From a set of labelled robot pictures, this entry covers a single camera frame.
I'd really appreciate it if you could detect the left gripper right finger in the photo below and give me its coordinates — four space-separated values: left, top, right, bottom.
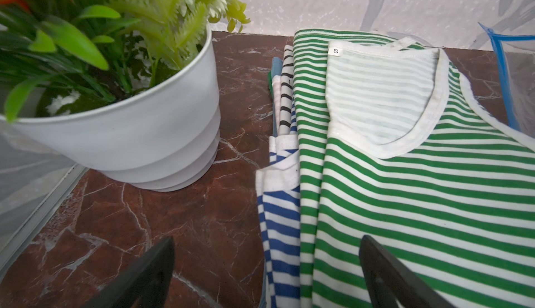
359 235 453 308

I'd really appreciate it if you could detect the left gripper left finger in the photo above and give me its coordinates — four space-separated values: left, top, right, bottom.
84 236 175 307

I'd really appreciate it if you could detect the green white striped garment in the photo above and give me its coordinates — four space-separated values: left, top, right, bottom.
293 29 534 307

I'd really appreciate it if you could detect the blue white striped top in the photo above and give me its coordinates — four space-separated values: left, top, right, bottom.
254 102 302 308

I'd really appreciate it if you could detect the black white striped top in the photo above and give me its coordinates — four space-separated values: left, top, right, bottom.
278 45 294 135

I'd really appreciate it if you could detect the blue garment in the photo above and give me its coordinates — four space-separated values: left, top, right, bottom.
268 57 283 137

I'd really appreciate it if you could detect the clear vacuum bag blue zip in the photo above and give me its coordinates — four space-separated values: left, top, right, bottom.
482 25 534 138

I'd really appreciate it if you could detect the potted plant white pot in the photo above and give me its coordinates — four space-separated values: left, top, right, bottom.
1 0 249 192

